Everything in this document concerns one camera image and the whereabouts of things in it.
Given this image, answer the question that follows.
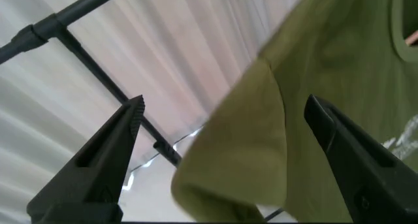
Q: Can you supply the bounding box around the white curtain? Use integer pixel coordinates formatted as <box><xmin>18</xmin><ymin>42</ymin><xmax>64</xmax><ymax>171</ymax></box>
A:
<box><xmin>0</xmin><ymin>0</ymin><xmax>304</xmax><ymax>223</ymax></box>

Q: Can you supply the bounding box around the green sleeveless shirt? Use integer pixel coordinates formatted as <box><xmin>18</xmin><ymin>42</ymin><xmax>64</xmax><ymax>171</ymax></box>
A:
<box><xmin>171</xmin><ymin>0</ymin><xmax>418</xmax><ymax>223</ymax></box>

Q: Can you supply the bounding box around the black clothes rack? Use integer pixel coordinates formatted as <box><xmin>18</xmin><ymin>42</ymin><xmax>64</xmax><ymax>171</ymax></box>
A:
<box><xmin>0</xmin><ymin>0</ymin><xmax>285</xmax><ymax>222</ymax></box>

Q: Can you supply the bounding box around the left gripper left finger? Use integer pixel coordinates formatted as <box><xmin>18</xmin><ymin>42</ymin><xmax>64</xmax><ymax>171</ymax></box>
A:
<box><xmin>25</xmin><ymin>95</ymin><xmax>146</xmax><ymax>223</ymax></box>

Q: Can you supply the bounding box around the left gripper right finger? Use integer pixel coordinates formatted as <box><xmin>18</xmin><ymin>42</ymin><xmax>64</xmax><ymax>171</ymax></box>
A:
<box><xmin>303</xmin><ymin>93</ymin><xmax>418</xmax><ymax>223</ymax></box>

